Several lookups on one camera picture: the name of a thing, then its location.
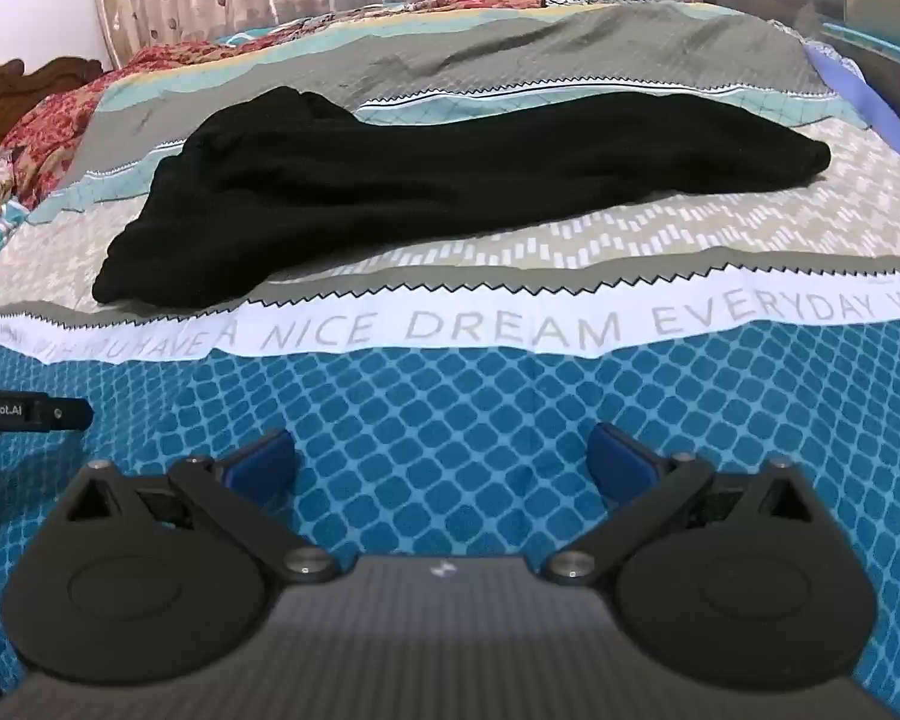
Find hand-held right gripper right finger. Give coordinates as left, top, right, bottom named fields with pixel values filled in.
left=544, top=422, right=833, bottom=584

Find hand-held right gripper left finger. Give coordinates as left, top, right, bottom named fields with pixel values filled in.
left=61, top=429, right=340, bottom=583

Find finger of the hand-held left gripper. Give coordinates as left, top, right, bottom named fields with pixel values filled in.
left=34, top=392, right=95, bottom=430

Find black pants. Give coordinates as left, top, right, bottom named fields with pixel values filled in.
left=92, top=86, right=832, bottom=308

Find patterned teal grey bed sheet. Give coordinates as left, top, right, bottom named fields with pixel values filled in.
left=0, top=0, right=900, bottom=720

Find carved wooden headboard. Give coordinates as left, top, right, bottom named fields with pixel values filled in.
left=0, top=56, right=107, bottom=170

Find purple cloth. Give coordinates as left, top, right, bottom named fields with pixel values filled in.
left=802, top=41, right=900, bottom=175

